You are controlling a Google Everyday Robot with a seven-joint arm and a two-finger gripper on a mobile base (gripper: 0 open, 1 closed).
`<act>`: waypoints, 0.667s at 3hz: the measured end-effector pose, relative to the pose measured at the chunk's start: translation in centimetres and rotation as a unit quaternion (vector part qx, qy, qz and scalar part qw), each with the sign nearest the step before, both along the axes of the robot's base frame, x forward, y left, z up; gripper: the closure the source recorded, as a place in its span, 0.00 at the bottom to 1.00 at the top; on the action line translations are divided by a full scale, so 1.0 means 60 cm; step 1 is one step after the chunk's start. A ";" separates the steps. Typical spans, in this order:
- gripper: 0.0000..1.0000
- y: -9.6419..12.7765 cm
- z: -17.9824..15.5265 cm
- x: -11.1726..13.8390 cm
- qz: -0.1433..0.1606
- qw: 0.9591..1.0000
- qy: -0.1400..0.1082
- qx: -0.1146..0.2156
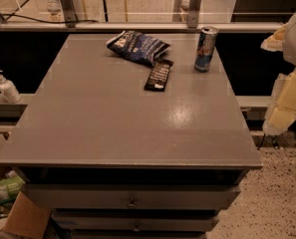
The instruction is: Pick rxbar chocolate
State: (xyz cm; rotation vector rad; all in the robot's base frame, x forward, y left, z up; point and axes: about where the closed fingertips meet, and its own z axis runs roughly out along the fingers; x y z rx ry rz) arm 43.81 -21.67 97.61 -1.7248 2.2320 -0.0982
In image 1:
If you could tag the black rxbar chocolate bar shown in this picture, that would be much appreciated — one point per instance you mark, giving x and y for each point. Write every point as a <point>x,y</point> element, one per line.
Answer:
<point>158,76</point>

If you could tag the brown cardboard box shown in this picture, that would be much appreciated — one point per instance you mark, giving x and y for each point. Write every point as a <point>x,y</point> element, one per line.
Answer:
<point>26,219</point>

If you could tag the grey drawer cabinet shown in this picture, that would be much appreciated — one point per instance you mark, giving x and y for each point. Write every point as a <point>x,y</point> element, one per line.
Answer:
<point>92,122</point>

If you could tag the middle grey drawer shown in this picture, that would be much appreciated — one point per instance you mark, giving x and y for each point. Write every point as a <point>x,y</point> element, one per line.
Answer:
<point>138,220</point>

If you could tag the white pump lotion bottle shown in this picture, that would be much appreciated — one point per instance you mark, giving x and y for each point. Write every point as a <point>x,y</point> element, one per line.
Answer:
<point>9,90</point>

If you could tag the metal frame rail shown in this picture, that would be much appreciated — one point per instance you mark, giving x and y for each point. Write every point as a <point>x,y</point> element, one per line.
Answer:
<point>104,27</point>

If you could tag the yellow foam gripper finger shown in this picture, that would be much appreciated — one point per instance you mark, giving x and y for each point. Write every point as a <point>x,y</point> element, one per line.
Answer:
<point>281,112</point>
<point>274,42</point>

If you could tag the grey drawer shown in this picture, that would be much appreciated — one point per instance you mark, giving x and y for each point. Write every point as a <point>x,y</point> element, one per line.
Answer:
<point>137,197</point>
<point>138,220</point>

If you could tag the green wipes package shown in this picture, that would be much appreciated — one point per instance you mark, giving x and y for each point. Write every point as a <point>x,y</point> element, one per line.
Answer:
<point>10,187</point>

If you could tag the top grey drawer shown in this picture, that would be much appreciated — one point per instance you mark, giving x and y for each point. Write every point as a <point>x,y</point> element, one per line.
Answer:
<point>137,197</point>

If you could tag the blue silver drink can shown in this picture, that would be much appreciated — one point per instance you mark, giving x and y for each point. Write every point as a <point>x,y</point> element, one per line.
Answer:
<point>205,48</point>

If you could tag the blue snack bag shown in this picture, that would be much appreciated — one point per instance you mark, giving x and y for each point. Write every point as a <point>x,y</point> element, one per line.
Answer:
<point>137,47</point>

